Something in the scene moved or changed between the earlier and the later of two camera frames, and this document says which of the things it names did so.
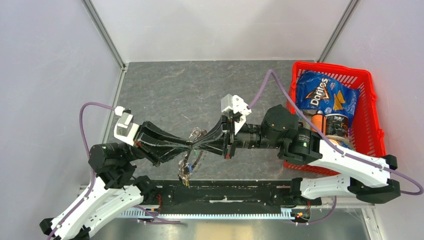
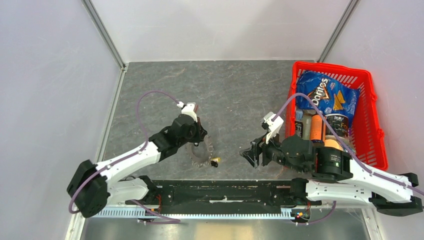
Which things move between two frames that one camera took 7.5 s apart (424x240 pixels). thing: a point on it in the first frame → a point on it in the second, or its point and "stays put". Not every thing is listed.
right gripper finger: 218,133 → 252,155
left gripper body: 141,144 → 195,135
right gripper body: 230,129 → 272,151
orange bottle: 319,120 stays put
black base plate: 180,194 stays put
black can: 336,124 stays put
